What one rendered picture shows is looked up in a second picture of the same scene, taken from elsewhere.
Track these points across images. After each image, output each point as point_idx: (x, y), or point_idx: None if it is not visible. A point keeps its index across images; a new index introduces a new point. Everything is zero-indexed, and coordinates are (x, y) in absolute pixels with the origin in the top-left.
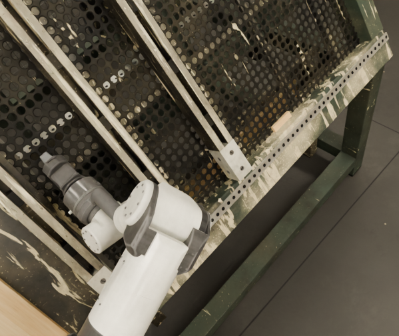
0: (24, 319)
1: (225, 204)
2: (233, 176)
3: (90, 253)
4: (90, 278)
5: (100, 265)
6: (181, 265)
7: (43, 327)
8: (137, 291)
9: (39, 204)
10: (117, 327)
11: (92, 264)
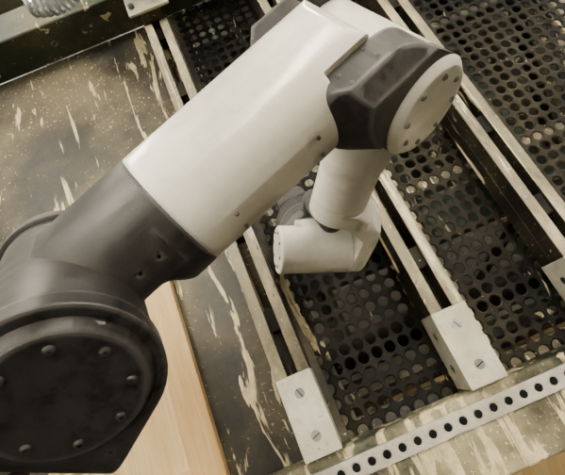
0: (185, 405)
1: None
2: None
3: (295, 336)
4: (283, 377)
5: (304, 364)
6: (341, 73)
7: (201, 434)
8: (218, 82)
9: (257, 241)
10: (148, 143)
11: (292, 355)
